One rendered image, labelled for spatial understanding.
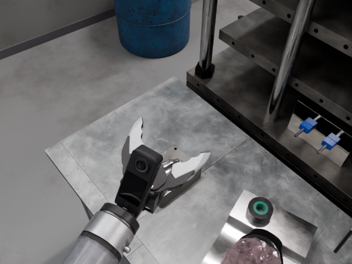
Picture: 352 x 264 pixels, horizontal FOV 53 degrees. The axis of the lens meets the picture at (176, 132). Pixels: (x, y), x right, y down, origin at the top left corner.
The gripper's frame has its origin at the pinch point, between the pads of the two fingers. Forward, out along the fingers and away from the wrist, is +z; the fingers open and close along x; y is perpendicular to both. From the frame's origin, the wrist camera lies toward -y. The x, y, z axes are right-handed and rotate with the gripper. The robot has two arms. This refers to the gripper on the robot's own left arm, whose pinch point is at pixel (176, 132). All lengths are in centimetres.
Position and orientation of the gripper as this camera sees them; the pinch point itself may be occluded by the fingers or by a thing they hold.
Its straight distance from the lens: 67.9
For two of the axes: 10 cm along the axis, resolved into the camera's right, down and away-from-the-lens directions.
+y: -1.2, 5.8, 8.1
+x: 8.7, 4.5, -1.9
